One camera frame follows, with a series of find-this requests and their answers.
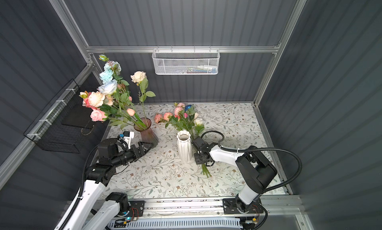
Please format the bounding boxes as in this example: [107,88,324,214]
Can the cream rose single stem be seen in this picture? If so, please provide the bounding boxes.
[130,71,156,117]

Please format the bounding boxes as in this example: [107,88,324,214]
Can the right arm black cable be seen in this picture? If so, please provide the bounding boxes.
[200,130,302,230]

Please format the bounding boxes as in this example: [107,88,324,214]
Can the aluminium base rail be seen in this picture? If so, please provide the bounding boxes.
[59,197,305,230]

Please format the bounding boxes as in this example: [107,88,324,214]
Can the light blue rose stem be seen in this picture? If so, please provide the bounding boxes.
[98,53,141,129]

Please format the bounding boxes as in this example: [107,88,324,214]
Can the items in white basket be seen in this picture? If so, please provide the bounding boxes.
[175,65,218,74]

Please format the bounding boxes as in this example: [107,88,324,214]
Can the white ribbed ceramic vase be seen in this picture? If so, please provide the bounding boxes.
[177,130,193,162]

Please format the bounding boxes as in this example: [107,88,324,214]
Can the white rose stem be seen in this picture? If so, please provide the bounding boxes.
[79,90,138,129]

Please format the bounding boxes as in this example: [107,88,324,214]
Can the pink glass vase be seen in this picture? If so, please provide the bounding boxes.
[134,117,159,147]

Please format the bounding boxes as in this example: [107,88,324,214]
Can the black wire basket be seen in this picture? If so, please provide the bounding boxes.
[24,80,108,154]

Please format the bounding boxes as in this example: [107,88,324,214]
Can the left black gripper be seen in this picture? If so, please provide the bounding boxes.
[111,142,154,169]

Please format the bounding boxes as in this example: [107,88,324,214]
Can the black flat pad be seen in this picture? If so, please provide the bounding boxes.
[61,105,94,129]

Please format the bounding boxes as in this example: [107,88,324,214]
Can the pink tulip flower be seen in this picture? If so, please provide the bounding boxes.
[126,108,147,130]

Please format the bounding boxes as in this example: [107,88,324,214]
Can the floral table mat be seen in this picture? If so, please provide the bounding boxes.
[100,103,266,199]

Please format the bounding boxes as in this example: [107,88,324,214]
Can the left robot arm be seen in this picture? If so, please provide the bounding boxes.
[56,137,154,230]

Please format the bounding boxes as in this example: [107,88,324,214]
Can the white wire basket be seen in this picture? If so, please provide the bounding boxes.
[152,50,220,75]

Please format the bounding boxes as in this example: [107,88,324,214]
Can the bunch of artificial flowers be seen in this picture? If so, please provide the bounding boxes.
[154,103,205,163]

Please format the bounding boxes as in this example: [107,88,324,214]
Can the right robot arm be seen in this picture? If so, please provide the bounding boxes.
[192,137,278,213]

